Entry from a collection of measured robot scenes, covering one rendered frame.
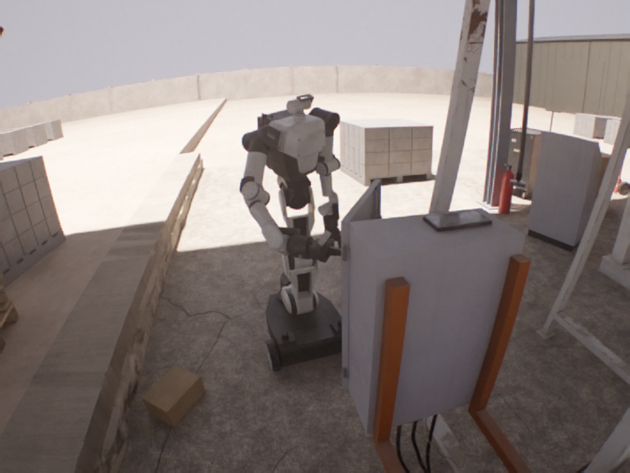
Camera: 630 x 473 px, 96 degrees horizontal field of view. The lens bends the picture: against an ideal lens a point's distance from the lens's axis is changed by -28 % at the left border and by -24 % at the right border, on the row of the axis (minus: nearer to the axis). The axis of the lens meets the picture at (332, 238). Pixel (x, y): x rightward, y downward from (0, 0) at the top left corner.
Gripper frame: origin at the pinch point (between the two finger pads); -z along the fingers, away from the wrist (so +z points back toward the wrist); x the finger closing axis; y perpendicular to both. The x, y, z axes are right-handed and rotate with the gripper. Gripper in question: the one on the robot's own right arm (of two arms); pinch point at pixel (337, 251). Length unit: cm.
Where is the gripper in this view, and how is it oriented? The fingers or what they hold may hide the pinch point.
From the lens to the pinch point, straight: 139.2
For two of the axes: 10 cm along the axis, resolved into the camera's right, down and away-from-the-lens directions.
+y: 0.2, 9.1, 4.2
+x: 3.2, -4.1, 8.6
